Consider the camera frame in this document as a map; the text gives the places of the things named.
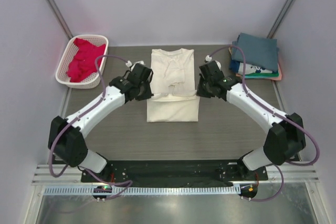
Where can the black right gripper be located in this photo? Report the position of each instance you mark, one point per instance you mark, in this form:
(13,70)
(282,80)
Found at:
(200,92)

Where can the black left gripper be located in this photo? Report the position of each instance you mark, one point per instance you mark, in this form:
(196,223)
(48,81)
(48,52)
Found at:
(147,94)

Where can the cream white t shirt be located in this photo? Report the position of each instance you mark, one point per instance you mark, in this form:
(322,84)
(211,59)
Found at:
(173,87)

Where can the white perforated plastic basket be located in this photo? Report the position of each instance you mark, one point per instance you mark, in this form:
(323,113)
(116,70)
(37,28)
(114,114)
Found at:
(70,51)

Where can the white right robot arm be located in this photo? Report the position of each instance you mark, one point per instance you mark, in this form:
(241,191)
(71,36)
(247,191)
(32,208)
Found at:
(284,137)

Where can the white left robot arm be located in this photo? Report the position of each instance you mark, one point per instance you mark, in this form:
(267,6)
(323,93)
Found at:
(67,136)

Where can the folded white blue patterned shirt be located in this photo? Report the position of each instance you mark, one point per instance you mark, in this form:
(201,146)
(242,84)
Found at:
(237,67)

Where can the folded green t shirt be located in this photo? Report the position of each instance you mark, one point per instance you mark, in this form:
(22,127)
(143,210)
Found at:
(274,76)

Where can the red t shirt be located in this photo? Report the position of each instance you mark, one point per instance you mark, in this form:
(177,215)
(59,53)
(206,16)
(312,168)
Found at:
(83,64)

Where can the folded grey-blue t shirt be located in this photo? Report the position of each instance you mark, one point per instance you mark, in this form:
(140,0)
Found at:
(258,51)

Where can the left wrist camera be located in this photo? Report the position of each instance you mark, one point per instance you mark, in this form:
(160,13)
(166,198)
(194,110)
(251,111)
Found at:
(131,65)

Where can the slotted grey cable duct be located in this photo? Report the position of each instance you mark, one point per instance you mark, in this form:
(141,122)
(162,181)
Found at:
(95,190)

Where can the left aluminium frame post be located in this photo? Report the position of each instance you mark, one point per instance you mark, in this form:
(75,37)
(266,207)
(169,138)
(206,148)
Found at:
(59,17)

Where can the aluminium frame post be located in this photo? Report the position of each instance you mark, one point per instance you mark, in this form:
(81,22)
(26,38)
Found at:
(59,17)
(288,4)

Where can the aluminium extrusion rail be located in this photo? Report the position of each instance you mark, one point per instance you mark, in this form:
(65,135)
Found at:
(290,173)

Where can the right aluminium frame post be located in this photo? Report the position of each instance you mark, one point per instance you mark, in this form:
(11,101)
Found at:
(288,4)

